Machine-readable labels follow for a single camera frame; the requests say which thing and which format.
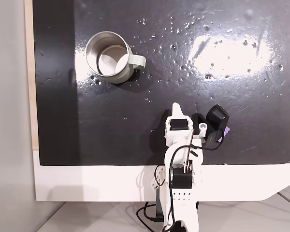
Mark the black rubber table mat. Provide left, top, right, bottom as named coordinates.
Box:
left=32, top=0, right=290, bottom=166

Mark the pale green steel mug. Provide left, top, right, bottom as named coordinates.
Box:
left=85, top=31, right=147, bottom=85

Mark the black camera box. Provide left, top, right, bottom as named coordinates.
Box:
left=204, top=104, right=231, bottom=144

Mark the red white servo cable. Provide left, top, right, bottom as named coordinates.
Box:
left=183, top=130, right=199, bottom=174

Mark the black power cable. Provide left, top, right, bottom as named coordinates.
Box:
left=136, top=201, right=165, bottom=230

